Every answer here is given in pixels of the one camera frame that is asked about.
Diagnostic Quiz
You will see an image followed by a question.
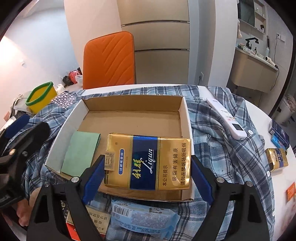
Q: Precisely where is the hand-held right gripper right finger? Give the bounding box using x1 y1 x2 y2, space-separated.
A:
191 155 271 241

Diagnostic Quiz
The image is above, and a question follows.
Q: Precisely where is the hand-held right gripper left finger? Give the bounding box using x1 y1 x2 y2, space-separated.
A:
26 154 107 241

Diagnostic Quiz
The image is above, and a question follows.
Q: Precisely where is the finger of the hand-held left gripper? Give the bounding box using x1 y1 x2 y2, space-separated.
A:
0 122 51 167
0 115 31 139

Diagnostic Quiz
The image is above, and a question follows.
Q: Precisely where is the gold and blue cigarette pack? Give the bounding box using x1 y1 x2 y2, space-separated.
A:
103 133 192 190

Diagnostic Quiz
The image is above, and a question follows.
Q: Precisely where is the blue tissue pack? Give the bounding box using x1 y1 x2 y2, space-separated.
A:
110 198 181 240

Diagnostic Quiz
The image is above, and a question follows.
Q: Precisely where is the cardboard box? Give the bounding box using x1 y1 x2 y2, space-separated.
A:
45 95 195 202

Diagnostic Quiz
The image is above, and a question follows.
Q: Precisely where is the person's left hand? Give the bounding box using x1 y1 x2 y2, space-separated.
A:
17 198 32 226

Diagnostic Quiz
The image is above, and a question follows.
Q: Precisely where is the white crumpled bag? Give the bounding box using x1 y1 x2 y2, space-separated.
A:
13 93 31 113

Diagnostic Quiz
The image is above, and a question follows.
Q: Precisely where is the green folded cloth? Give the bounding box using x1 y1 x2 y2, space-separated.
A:
60 131 101 175

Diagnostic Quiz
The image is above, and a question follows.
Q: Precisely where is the blue plaid shirt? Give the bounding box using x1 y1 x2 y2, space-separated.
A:
7 85 275 241

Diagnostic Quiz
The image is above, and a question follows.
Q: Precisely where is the yellow container with green rim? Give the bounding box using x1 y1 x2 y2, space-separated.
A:
25 82 57 114

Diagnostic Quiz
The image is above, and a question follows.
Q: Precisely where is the flat gold cigarette pack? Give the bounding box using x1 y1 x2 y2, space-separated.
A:
85 205 109 234

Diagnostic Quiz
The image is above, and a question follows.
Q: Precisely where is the rhinestone sticker sheet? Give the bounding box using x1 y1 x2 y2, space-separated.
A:
52 91 75 109

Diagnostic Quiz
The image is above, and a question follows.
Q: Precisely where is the white remote control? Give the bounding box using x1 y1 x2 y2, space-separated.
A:
206 97 247 140

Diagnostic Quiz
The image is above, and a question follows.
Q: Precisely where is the red plastic bag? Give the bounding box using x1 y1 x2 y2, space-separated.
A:
69 70 82 84

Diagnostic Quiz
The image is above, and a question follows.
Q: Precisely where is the small gold cigarette pack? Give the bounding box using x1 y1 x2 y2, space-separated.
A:
265 148 289 172

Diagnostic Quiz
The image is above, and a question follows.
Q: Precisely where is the dark blue box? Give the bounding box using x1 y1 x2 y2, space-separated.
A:
269 120 290 149

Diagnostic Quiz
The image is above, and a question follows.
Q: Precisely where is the orange card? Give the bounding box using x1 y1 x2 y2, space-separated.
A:
285 183 296 203

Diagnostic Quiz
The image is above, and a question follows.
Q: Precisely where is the orange padded chair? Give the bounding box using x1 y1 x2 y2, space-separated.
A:
83 31 135 90

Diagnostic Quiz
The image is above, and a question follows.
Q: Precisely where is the white laundry bin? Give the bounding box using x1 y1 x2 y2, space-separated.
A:
276 94 296 127

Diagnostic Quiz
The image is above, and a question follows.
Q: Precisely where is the beige vanity cabinet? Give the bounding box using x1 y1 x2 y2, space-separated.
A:
231 46 279 93

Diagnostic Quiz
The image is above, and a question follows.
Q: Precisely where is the white hair dryer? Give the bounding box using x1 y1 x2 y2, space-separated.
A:
265 56 278 68

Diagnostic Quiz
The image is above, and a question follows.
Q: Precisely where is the black faucet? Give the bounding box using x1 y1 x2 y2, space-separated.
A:
245 37 259 50

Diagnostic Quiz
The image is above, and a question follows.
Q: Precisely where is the beige refrigerator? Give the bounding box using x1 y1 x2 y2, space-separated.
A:
116 0 191 85

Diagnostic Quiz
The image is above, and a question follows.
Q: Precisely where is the mirror cabinet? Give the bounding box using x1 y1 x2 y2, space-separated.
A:
238 0 266 33

